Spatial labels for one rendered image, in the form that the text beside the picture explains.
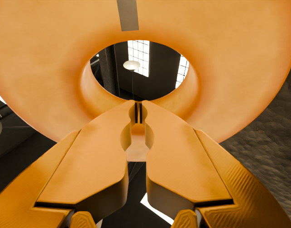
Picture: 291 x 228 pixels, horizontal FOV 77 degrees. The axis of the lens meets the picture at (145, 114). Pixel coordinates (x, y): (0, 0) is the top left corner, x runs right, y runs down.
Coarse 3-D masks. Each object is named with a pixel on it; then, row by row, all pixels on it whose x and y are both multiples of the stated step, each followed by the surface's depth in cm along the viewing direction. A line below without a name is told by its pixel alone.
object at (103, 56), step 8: (104, 48) 415; (112, 48) 444; (104, 56) 431; (112, 56) 460; (104, 64) 450; (112, 64) 479; (104, 72) 471; (112, 72) 493; (104, 80) 492; (112, 80) 508; (112, 88) 524
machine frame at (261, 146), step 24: (288, 96) 34; (264, 120) 40; (288, 120) 37; (240, 144) 47; (264, 144) 43; (288, 144) 40; (264, 168) 48; (288, 168) 43; (288, 192) 48; (288, 216) 53
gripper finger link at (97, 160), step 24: (96, 120) 10; (120, 120) 10; (72, 144) 8; (96, 144) 8; (120, 144) 8; (72, 168) 7; (96, 168) 7; (120, 168) 7; (48, 192) 6; (72, 192) 6; (96, 192) 6; (120, 192) 7; (96, 216) 7
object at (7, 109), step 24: (96, 72) 1018; (120, 96) 1029; (0, 120) 689; (0, 144) 800; (24, 144) 802; (48, 144) 804; (0, 168) 724; (24, 168) 726; (144, 168) 733; (144, 192) 669; (120, 216) 614; (144, 216) 615
